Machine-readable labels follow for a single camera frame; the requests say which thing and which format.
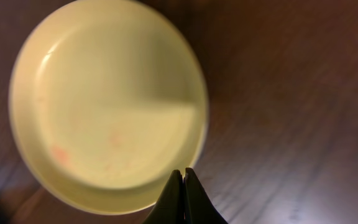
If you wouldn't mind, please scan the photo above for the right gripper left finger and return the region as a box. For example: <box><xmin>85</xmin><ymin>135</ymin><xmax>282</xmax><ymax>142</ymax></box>
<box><xmin>143</xmin><ymin>170</ymin><xmax>185</xmax><ymax>224</ymax></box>

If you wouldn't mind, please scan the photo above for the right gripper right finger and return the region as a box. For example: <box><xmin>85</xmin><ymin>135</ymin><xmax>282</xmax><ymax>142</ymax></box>
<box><xmin>183</xmin><ymin>167</ymin><xmax>227</xmax><ymax>224</ymax></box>

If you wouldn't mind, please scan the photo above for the yellow plate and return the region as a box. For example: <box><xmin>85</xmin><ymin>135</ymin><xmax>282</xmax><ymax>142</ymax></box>
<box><xmin>9</xmin><ymin>0</ymin><xmax>208</xmax><ymax>215</ymax></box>

